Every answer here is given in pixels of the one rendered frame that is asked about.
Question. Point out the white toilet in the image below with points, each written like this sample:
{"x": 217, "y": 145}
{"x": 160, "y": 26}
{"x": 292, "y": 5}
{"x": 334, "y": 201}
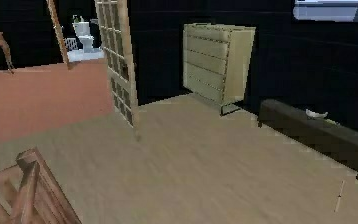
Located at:
{"x": 84, "y": 35}

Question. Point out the white ribbed bin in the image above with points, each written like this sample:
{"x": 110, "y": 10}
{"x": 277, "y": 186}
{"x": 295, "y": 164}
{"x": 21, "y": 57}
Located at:
{"x": 71, "y": 43}

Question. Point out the wooden glass-paned room door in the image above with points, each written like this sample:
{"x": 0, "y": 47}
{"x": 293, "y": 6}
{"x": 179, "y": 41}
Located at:
{"x": 118, "y": 56}

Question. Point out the white curved dish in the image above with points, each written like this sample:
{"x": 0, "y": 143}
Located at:
{"x": 316, "y": 114}

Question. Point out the dark low bench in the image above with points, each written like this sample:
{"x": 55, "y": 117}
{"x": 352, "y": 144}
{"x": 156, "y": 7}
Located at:
{"x": 320, "y": 135}

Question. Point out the green bottle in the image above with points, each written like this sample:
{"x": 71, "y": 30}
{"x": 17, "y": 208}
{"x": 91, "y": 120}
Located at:
{"x": 75, "y": 19}

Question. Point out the grey wall appliance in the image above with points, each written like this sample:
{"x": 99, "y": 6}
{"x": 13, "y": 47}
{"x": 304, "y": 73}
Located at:
{"x": 330, "y": 11}

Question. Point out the beige chest of drawers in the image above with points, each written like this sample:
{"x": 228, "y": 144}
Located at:
{"x": 207, "y": 63}

